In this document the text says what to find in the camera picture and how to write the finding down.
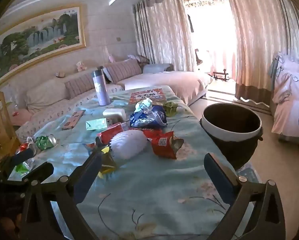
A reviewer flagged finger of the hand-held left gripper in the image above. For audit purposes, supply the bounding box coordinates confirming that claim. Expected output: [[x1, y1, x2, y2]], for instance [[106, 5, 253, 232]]
[[7, 162, 55, 182], [0, 147, 39, 173]]

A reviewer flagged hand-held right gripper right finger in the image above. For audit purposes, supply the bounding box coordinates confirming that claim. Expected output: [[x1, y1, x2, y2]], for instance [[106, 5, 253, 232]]
[[204, 153, 287, 240]]

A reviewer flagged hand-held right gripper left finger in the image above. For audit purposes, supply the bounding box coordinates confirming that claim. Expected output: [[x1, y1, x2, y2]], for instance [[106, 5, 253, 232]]
[[21, 151, 104, 240]]

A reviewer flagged black white-rimmed trash bin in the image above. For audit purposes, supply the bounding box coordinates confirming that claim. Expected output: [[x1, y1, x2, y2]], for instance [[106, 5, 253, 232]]
[[199, 102, 263, 170]]

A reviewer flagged red carton box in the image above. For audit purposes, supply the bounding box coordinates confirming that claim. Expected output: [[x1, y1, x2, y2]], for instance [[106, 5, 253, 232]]
[[98, 122, 129, 143]]

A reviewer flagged white foam block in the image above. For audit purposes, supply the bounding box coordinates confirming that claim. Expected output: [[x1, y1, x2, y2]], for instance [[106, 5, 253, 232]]
[[103, 109, 127, 123]]

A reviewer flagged green plastic wrapper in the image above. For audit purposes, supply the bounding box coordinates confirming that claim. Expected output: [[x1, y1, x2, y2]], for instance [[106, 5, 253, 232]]
[[15, 159, 35, 174]]

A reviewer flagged yellow wrapper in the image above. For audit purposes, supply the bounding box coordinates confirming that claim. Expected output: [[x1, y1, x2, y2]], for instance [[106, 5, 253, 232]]
[[98, 146, 117, 178]]

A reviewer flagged crushed green can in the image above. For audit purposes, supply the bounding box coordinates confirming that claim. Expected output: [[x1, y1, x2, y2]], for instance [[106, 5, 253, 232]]
[[36, 134, 57, 151]]

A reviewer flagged wooden chair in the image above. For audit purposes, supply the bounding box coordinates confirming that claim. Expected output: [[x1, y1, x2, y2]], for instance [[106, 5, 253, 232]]
[[0, 90, 21, 165]]

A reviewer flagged teal packet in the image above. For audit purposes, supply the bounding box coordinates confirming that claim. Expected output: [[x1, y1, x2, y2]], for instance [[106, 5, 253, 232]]
[[86, 118, 109, 131]]

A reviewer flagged white foam fruit net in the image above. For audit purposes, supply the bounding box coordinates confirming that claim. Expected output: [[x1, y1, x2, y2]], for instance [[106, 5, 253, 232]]
[[109, 128, 147, 159]]

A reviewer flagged white cushion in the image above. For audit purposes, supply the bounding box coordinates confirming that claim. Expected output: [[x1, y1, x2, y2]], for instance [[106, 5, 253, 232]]
[[26, 81, 70, 113]]

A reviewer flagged blue floral tablecloth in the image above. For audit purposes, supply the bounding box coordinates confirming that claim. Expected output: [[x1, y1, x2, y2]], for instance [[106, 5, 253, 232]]
[[7, 85, 255, 240]]

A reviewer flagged red snack wrapper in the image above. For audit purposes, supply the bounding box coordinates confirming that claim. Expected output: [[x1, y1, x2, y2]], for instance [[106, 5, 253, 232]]
[[142, 129, 185, 160]]

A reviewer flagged blue snack bag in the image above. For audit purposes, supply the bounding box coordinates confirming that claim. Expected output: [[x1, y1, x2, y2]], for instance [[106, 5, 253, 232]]
[[130, 105, 168, 128]]

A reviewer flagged purple thermos bottle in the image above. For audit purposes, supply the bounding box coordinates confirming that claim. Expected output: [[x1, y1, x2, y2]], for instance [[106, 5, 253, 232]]
[[93, 69, 112, 106]]

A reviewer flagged striped cushion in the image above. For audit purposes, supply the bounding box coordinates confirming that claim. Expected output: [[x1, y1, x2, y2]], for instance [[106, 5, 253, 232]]
[[105, 59, 142, 83], [65, 72, 100, 98]]

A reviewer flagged crumpled foil wrapper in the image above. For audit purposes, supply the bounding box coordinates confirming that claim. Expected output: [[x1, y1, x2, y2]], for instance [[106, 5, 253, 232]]
[[135, 98, 153, 114]]

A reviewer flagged toy train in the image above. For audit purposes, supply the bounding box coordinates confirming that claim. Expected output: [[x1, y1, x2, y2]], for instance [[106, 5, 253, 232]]
[[213, 69, 230, 82]]

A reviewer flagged red picture book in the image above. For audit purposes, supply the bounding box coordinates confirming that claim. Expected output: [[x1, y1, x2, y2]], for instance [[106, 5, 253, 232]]
[[129, 88, 164, 105]]

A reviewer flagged pink heart-print blanket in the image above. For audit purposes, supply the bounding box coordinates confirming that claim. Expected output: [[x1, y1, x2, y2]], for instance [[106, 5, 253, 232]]
[[271, 52, 299, 143]]

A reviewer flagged covered corner sofa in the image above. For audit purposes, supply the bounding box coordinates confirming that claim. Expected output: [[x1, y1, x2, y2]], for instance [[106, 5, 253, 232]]
[[15, 60, 213, 140]]

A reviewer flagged framed landscape painting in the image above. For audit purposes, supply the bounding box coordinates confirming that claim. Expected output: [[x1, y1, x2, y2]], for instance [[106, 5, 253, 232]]
[[0, 4, 87, 87]]

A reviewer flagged grey cushion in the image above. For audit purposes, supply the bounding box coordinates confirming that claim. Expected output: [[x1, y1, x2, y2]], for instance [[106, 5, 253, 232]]
[[143, 63, 174, 74]]

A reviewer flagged patterned beige curtain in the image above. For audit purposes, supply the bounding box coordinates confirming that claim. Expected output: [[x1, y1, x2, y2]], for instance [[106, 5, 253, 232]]
[[133, 0, 197, 72], [223, 0, 299, 105]]

